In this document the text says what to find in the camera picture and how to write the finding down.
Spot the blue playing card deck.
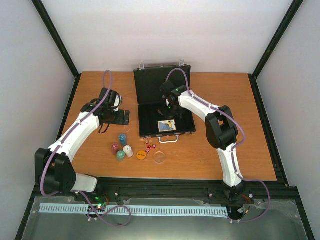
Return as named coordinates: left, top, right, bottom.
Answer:
left=157, top=119, right=177, bottom=132

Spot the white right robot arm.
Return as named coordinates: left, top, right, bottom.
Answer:
left=160, top=82, right=244, bottom=202

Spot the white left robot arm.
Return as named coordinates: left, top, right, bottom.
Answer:
left=35, top=102, right=130, bottom=202

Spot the black poker set case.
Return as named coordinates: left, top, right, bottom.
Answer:
left=133, top=63, right=196, bottom=139

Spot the blue poker chip stack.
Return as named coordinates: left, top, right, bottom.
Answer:
left=118, top=133, right=128, bottom=146

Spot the red poker chip stack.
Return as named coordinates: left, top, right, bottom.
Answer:
left=110, top=142, right=119, bottom=156

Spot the white poker chip stack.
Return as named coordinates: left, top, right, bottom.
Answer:
left=123, top=145, right=134, bottom=158

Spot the green poker chip stack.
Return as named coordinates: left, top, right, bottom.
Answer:
left=116, top=150, right=126, bottom=162

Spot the orange dealer button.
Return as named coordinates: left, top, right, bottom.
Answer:
left=136, top=150, right=147, bottom=160

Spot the clear round disc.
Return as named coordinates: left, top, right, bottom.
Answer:
left=153, top=151, right=166, bottom=164

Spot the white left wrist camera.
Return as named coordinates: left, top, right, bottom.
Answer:
left=111, top=91, right=123, bottom=112

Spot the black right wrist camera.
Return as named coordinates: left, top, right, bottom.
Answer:
left=160, top=80, right=176, bottom=98

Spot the black aluminium frame rail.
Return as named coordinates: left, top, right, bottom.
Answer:
left=32, top=176, right=300, bottom=208

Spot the light blue slotted cable duct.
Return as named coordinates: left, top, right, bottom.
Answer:
left=38, top=203, right=228, bottom=218

